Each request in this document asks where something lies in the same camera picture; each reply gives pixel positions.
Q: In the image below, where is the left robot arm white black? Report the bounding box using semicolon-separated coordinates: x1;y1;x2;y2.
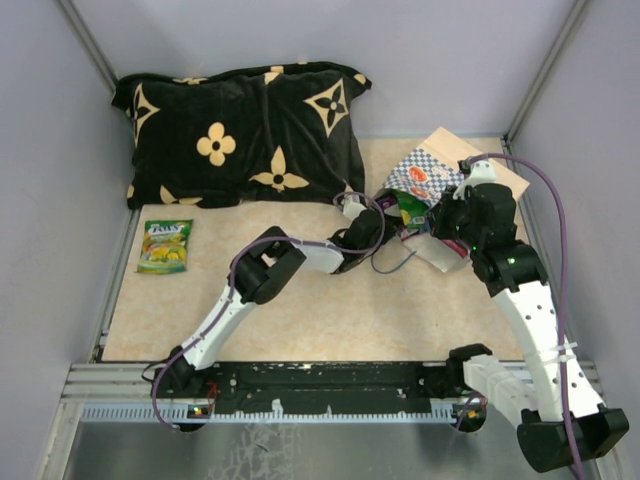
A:
151;208;399;398

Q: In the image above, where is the green Fox's candy bag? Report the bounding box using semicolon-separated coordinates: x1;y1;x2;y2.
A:
137;219;193;275

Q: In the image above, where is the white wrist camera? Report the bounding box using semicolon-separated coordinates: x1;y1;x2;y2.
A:
339;193;368;220
454;156;497;199

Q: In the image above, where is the yellow green snack packet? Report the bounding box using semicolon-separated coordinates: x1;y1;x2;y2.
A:
391;190;429;231

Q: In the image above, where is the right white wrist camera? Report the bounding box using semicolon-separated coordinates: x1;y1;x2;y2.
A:
454;156;497;199

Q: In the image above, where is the purple snack packet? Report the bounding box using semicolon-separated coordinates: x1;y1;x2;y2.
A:
376;192;401;217

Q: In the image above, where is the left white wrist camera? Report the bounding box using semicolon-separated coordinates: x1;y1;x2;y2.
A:
339;193;368;220

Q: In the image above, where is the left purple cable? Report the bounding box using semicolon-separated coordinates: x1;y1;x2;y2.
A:
149;177;389;434

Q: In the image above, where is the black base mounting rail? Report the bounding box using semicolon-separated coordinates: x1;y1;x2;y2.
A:
149;359;506;416

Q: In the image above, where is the black pillow with beige flowers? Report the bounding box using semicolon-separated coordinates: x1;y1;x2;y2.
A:
111;62;371;210

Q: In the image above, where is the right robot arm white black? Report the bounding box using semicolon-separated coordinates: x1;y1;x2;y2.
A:
430;183;629;473

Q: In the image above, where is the blue checkered paper bag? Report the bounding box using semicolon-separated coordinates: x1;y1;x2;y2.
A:
375;127;503;273

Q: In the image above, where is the white slotted cable duct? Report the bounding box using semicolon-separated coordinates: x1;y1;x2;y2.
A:
81;400;455;424

